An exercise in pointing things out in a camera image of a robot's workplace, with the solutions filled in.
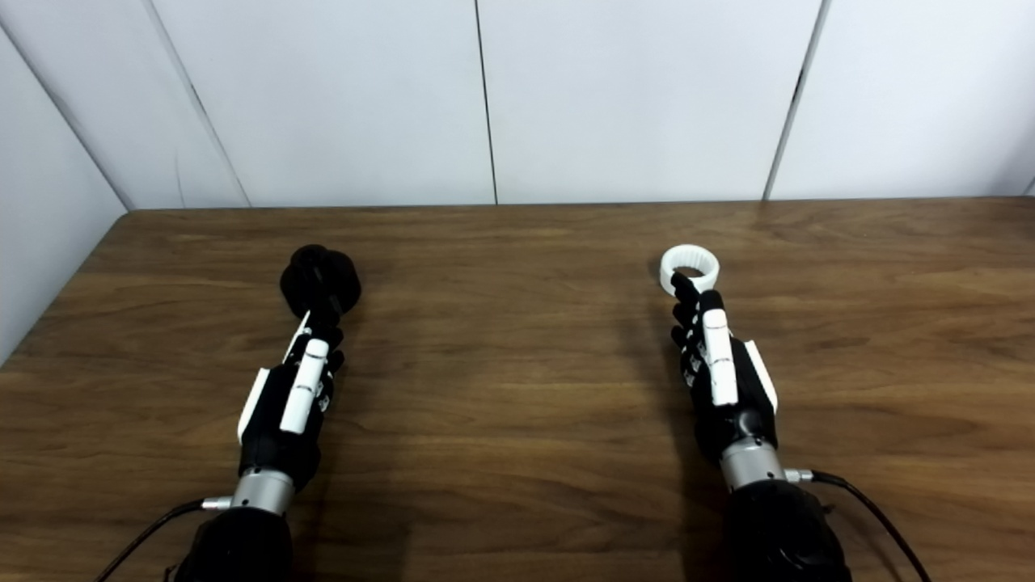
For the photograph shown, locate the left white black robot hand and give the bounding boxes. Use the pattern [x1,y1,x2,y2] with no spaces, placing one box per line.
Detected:
[237,310,347,492]

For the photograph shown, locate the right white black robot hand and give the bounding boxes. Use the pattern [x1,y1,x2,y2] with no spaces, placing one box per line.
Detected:
[670,272,779,463]

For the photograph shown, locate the white toothed ring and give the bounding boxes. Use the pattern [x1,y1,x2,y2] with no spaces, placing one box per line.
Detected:
[659,245,721,296]

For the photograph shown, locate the round black part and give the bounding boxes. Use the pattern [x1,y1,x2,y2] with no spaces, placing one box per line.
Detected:
[280,245,362,320]

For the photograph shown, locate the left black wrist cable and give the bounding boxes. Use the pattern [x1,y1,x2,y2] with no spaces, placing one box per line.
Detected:
[95,499,235,582]

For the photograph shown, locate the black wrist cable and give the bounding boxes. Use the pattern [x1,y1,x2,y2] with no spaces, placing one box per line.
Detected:
[784,469,931,582]
[95,499,235,582]

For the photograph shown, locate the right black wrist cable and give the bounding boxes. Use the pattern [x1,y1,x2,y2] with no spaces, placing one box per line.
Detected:
[784,469,931,582]

